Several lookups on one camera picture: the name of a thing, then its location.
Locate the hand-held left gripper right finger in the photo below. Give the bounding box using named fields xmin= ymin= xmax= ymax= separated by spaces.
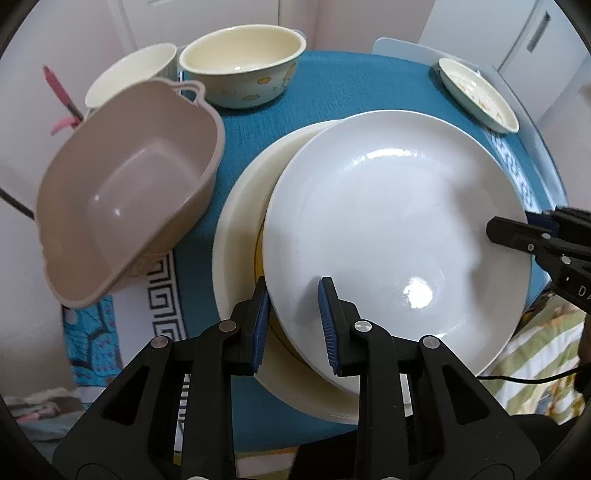
xmin=288 ymin=277 xmax=541 ymax=480

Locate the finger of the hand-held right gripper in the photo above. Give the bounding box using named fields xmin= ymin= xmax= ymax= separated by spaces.
xmin=526 ymin=206 xmax=591 ymax=245
xmin=486 ymin=216 xmax=549 ymax=254

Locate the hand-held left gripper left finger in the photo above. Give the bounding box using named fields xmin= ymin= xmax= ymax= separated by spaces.
xmin=52 ymin=276 xmax=271 ymax=480

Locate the large cream plate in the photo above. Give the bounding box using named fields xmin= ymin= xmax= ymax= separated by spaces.
xmin=212 ymin=120 xmax=361 ymax=425

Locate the large white plate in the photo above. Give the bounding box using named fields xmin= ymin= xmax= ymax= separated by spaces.
xmin=262 ymin=110 xmax=531 ymax=395

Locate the small cream printed plate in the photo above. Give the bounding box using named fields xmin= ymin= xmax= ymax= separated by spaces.
xmin=438 ymin=58 xmax=520 ymax=134

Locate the beige plastic bowl with handles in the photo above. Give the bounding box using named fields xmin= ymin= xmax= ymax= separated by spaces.
xmin=36 ymin=78 xmax=227 ymax=309

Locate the cream bowl with flower print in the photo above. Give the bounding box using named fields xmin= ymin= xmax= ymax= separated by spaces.
xmin=178 ymin=25 xmax=307 ymax=110

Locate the plain white bowl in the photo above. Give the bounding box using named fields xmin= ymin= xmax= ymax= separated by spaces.
xmin=84 ymin=43 xmax=178 ymax=112

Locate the green striped blanket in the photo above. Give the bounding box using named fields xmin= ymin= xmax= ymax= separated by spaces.
xmin=478 ymin=295 xmax=587 ymax=425

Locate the white wardrobe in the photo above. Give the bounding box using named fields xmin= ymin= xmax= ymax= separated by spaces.
xmin=418 ymin=0 xmax=591 ymax=134

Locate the translucent table edge guard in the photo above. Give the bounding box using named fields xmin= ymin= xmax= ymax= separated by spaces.
xmin=372 ymin=37 xmax=568 ymax=208

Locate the blue patterned tablecloth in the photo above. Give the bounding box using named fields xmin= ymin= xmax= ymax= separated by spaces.
xmin=62 ymin=50 xmax=568 ymax=462

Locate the crumpled patterned cloth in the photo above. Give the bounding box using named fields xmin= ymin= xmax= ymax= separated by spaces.
xmin=4 ymin=388 xmax=98 ymax=444

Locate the pink clip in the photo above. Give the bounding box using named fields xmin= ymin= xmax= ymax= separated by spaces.
xmin=42 ymin=65 xmax=84 ymax=136

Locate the thin black cable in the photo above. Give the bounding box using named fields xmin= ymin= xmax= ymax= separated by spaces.
xmin=475 ymin=369 xmax=583 ymax=384

